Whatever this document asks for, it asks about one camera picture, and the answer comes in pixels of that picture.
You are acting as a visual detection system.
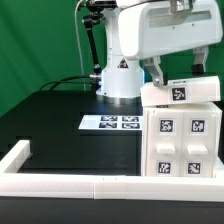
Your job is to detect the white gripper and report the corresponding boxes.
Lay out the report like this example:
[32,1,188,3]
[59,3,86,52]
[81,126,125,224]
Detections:
[118,0,223,87]

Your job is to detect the white box with tags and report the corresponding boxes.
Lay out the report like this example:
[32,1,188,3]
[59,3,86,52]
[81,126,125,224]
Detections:
[141,76,221,107]

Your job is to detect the white cabinet body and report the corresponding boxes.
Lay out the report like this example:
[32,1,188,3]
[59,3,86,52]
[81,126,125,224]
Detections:
[141,102,219,177]

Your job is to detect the white small door panel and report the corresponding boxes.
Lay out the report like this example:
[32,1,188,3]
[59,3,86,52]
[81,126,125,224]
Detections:
[144,108,183,177]

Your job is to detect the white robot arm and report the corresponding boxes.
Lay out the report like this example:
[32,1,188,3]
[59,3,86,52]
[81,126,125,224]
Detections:
[86,0,223,99]

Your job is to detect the white flat panel four tags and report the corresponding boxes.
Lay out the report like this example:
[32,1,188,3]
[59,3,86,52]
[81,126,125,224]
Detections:
[79,115,142,131]

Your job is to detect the black cable bundle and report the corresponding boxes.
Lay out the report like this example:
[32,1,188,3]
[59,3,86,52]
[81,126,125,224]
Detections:
[39,75,102,92]

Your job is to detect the black articulated camera mount arm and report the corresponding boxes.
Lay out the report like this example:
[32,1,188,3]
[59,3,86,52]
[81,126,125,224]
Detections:
[82,15,101,74]

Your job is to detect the white U-shaped frame fence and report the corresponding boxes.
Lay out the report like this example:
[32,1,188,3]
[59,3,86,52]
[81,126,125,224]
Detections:
[0,140,224,202]

